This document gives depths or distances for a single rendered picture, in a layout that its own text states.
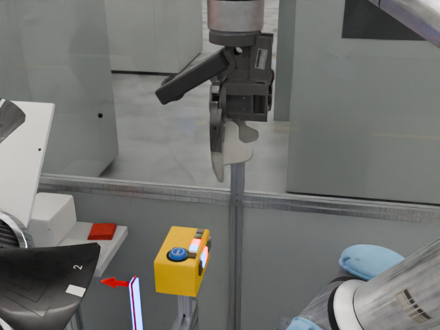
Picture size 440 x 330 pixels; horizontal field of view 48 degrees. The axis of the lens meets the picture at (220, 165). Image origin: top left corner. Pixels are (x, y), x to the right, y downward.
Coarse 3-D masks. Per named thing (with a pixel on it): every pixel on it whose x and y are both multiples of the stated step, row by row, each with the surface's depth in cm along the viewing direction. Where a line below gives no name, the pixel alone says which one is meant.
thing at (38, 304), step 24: (0, 264) 92; (24, 264) 93; (48, 264) 93; (96, 264) 94; (0, 288) 88; (24, 288) 88; (48, 288) 89; (0, 312) 85; (24, 312) 85; (48, 312) 86; (72, 312) 86
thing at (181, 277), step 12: (180, 228) 125; (192, 228) 125; (168, 240) 120; (180, 240) 120; (204, 240) 120; (168, 252) 115; (192, 252) 116; (156, 264) 112; (168, 264) 112; (180, 264) 111; (192, 264) 111; (156, 276) 114; (168, 276) 113; (180, 276) 113; (192, 276) 112; (156, 288) 115; (168, 288) 115; (180, 288) 114; (192, 288) 113
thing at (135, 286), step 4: (136, 280) 88; (136, 284) 88; (136, 288) 88; (136, 292) 88; (136, 296) 88; (136, 300) 88; (136, 304) 89; (136, 308) 89; (140, 308) 91; (136, 312) 89; (140, 312) 91; (136, 316) 90; (140, 316) 91; (136, 320) 90; (140, 320) 92; (140, 324) 92; (140, 328) 92
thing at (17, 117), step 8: (8, 104) 98; (0, 112) 98; (8, 112) 96; (16, 112) 95; (0, 120) 96; (8, 120) 94; (16, 120) 93; (24, 120) 92; (0, 128) 94; (8, 128) 93; (16, 128) 92; (0, 136) 93
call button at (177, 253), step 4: (176, 248) 115; (180, 248) 115; (184, 248) 115; (172, 252) 114; (176, 252) 114; (180, 252) 114; (184, 252) 114; (172, 256) 113; (176, 256) 112; (180, 256) 113; (184, 256) 113
